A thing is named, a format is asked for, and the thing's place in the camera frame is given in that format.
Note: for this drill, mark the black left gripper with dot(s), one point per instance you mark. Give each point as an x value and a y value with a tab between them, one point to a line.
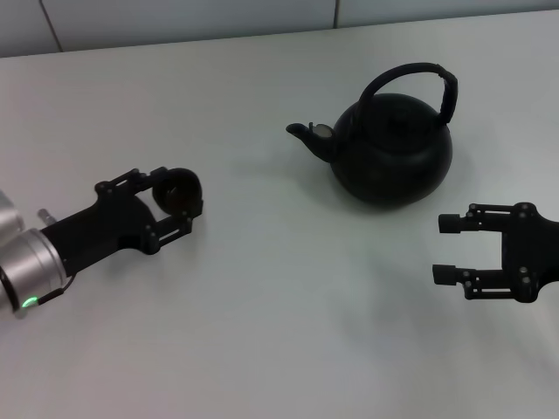
105	227

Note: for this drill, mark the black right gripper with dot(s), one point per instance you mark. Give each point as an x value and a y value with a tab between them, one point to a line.
537	249

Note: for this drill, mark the small dark teacup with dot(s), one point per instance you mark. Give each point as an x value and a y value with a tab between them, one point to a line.
181	192

